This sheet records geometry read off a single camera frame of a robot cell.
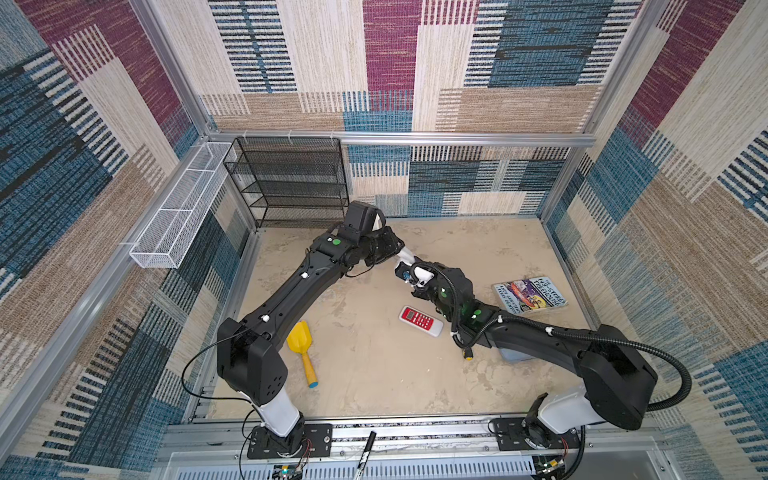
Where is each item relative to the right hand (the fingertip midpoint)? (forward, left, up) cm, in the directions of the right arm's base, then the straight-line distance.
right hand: (419, 259), depth 81 cm
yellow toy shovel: (-13, +35, -21) cm, 43 cm away
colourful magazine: (0, -36, -20) cm, 41 cm away
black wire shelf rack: (+41, +43, -5) cm, 60 cm away
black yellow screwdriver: (-18, -13, -20) cm, 30 cm away
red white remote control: (-8, -1, -20) cm, 22 cm away
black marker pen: (-42, +15, -20) cm, 49 cm away
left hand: (+2, +4, +5) cm, 7 cm away
